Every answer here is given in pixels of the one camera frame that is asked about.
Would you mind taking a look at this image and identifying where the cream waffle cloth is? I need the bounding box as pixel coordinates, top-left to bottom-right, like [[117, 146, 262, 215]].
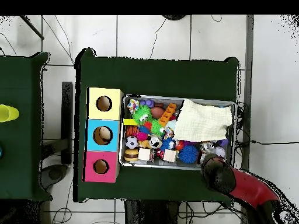
[[173, 98, 234, 142]]

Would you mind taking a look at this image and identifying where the silver mesh bin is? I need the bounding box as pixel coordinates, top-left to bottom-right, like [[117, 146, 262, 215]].
[[119, 94, 238, 172]]

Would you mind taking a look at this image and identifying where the shiny dented silver can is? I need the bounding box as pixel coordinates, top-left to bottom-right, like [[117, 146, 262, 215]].
[[199, 141, 215, 154]]

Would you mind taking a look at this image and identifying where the large wooden block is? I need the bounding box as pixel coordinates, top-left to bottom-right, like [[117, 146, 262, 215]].
[[162, 149, 177, 163]]

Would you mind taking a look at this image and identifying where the dark green tablecloth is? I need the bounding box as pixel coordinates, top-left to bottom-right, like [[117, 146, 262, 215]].
[[0, 51, 53, 202], [73, 47, 240, 203]]

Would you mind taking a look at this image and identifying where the green spiky ball with eyes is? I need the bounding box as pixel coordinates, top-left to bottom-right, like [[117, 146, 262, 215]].
[[131, 104, 153, 126]]

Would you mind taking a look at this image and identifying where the toy hamburger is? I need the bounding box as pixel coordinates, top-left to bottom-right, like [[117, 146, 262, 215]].
[[123, 148, 140, 162]]

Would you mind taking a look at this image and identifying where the blue spiky ball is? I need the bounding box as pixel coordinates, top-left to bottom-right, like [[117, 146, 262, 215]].
[[178, 144, 199, 164]]

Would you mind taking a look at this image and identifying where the white baseball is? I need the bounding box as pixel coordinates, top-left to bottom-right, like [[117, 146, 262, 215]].
[[214, 146, 227, 159]]

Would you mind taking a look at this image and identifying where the orange plastic block with holes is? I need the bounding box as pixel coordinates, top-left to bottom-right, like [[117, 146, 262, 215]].
[[158, 103, 178, 127]]

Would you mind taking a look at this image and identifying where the wooden box with three holes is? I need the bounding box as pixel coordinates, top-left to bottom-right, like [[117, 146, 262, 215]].
[[82, 87, 124, 183]]

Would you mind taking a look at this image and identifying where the small soccer ball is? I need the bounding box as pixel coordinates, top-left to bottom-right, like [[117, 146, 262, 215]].
[[124, 135, 139, 150]]

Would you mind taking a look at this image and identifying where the small wooden block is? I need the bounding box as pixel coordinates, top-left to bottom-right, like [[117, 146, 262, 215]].
[[137, 147, 152, 162]]

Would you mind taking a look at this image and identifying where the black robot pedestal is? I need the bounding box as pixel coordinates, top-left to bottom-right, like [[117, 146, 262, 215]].
[[123, 199, 180, 224]]

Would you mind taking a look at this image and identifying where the black rod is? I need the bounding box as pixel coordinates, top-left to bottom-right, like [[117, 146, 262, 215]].
[[19, 15, 45, 40]]

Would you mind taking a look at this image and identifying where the yellow-green cup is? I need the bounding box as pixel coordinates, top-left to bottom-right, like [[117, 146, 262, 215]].
[[0, 104, 20, 123]]

